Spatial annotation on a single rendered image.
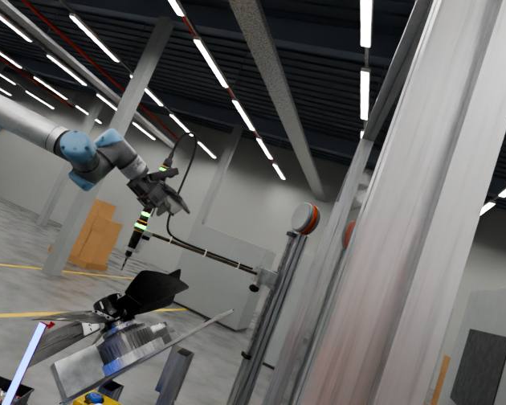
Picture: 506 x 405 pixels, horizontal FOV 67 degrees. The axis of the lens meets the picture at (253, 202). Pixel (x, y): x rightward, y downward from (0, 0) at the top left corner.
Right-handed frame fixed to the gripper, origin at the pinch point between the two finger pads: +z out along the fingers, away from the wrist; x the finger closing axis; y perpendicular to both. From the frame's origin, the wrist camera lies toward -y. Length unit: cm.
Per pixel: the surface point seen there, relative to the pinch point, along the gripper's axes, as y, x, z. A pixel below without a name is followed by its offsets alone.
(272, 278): -18, -9, 62
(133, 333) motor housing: 34, -32, 31
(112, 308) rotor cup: 29, -42, 21
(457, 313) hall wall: -631, -266, 1080
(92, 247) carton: -207, -795, 249
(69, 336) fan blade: 45, -54, 19
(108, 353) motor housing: 44, -37, 29
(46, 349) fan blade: 53, -56, 16
